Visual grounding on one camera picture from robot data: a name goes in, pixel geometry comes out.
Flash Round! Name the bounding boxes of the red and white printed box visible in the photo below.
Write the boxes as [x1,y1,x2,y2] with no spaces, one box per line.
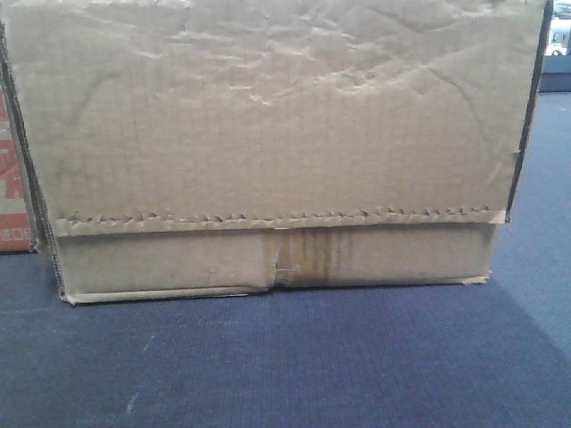
[1,87,36,253]

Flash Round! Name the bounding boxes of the grey background furniture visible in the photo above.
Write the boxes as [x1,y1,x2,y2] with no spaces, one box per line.
[539,1,570,93]

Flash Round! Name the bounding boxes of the large brown cardboard box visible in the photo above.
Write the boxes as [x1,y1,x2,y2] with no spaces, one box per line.
[1,1,553,304]

